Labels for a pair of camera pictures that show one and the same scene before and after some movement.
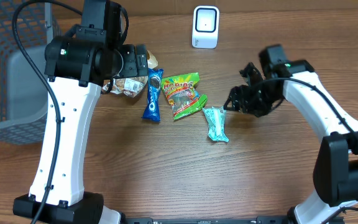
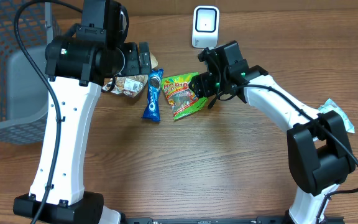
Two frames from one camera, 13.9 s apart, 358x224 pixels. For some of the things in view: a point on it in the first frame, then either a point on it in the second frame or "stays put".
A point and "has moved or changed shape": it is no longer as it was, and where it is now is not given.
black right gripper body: x=255 y=99 → x=208 y=83
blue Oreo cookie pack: x=152 y=111 stays put
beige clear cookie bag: x=130 y=86 stays put
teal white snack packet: x=215 y=118 has moved or changed shape
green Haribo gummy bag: x=180 y=92 stays put
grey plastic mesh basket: x=13 y=94 stays put
